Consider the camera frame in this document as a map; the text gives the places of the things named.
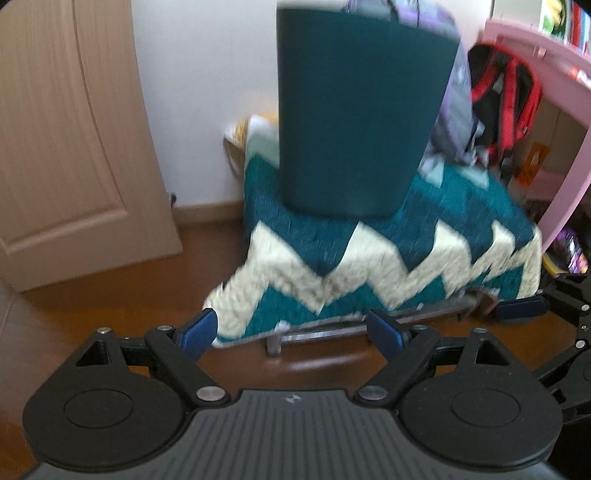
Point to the red black backpack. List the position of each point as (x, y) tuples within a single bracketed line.
[(503, 92)]

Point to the orange patterned bag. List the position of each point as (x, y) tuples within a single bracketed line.
[(533, 164)]

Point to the pink shelf unit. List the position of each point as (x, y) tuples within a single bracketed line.
[(554, 60)]

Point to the row of books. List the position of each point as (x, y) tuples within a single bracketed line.
[(563, 21)]

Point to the purple grey backpack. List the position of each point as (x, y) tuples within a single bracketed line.
[(455, 101)]

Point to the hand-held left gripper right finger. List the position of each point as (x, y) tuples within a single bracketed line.
[(385, 333)]

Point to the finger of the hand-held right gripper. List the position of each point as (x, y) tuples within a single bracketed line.
[(575, 369), (521, 308)]

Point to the dark teal trash bin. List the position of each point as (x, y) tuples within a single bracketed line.
[(360, 115)]

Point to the beige wooden door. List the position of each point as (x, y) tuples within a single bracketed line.
[(69, 138)]

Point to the purple snack packets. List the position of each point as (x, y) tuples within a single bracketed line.
[(572, 251)]

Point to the metal bench frame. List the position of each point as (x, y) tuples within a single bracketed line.
[(323, 333)]

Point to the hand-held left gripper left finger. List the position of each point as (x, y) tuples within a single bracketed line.
[(201, 331)]

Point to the teal cream zigzag quilt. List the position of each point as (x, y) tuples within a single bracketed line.
[(323, 240)]

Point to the small black door stop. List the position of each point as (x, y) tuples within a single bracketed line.
[(173, 200)]

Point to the yellow patterned bag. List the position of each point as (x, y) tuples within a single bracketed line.
[(244, 134)]

